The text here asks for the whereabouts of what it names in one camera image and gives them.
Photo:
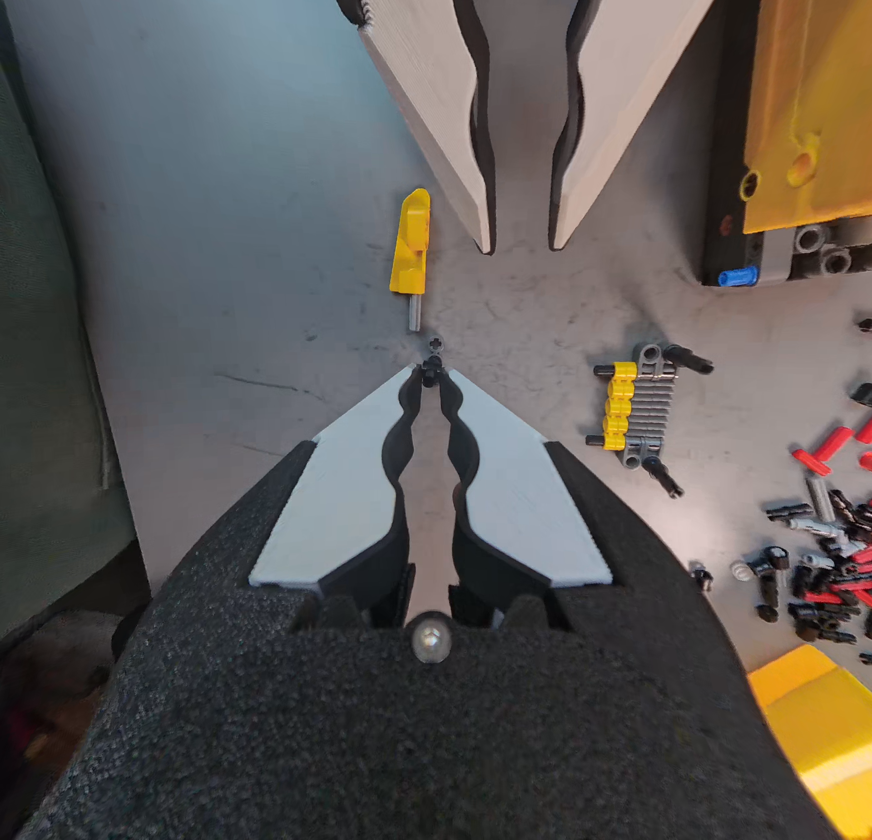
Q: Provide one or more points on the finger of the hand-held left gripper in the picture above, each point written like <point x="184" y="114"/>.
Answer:
<point x="633" y="70"/>
<point x="422" y="70"/>

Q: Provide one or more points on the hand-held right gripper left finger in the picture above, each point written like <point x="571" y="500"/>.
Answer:
<point x="327" y="513"/>

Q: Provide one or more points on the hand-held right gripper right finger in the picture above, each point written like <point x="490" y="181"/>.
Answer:
<point x="531" y="513"/>

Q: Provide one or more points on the black lego pin connector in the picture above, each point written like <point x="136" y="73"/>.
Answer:
<point x="432" y="371"/>

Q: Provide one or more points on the yellow black lego model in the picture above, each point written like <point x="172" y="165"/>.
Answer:
<point x="804" y="104"/>

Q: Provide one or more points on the yellow lego bracket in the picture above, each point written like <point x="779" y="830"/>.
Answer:
<point x="411" y="247"/>

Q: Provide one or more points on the light grey lego pin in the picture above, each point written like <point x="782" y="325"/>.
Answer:
<point x="415" y="312"/>

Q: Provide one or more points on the pile of small lego pins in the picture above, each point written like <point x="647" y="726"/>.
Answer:
<point x="831" y="567"/>

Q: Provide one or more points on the yellow plastic bin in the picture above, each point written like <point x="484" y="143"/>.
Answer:
<point x="824" y="731"/>

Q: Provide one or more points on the grey yellow lego subassembly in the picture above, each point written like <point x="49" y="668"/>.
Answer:
<point x="640" y="404"/>

